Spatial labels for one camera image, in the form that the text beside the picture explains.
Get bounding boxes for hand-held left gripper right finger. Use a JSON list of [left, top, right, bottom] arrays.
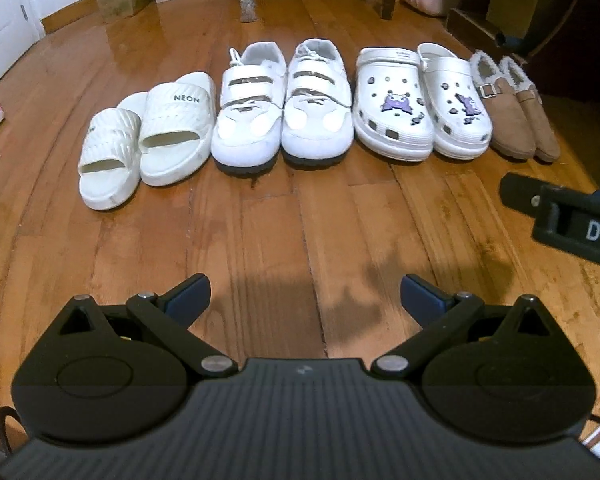
[[371, 273, 553, 380]]

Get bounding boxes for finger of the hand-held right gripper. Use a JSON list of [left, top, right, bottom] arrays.
[[499, 172, 548, 218]]

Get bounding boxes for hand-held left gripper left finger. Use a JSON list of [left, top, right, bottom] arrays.
[[59, 273, 241, 378]]

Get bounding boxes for tan fur-lined shoe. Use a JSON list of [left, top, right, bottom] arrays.
[[497, 56, 562, 163], [469, 50, 537, 161]]

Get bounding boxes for white clog with charms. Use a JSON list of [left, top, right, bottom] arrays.
[[352, 46, 433, 162], [416, 42, 493, 161]]

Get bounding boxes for white velcro sneaker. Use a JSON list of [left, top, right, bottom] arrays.
[[281, 38, 353, 165], [211, 42, 287, 176]]

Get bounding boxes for white ribbed slide sandal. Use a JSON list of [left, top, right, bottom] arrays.
[[77, 92, 148, 211], [139, 71, 217, 187]]

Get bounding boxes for dark wooden cabinet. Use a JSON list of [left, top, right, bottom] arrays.
[[447, 0, 600, 102]]

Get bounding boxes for open cardboard box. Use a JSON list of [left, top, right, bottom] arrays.
[[480, 0, 577, 41]]

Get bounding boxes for black cable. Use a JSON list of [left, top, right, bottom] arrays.
[[0, 404, 27, 457]]

